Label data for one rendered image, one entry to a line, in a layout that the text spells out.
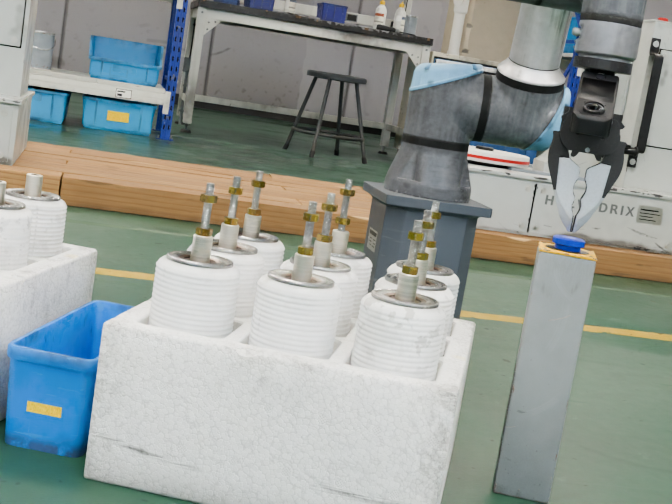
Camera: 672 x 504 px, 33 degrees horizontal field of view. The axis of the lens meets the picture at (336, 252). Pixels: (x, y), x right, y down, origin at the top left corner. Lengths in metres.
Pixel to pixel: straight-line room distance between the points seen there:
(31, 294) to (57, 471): 0.25
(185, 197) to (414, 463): 2.13
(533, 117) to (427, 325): 0.78
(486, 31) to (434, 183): 5.93
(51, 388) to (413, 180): 0.82
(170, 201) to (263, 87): 6.52
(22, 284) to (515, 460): 0.64
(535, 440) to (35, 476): 0.60
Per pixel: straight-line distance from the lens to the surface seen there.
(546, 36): 1.91
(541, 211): 3.57
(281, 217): 3.29
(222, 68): 9.69
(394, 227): 1.90
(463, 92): 1.92
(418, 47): 6.88
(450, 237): 1.92
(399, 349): 1.21
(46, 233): 1.58
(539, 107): 1.93
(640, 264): 3.66
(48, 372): 1.35
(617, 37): 1.41
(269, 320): 1.24
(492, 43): 7.83
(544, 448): 1.45
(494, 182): 3.51
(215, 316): 1.26
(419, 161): 1.92
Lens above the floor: 0.48
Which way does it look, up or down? 9 degrees down
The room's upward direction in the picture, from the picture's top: 9 degrees clockwise
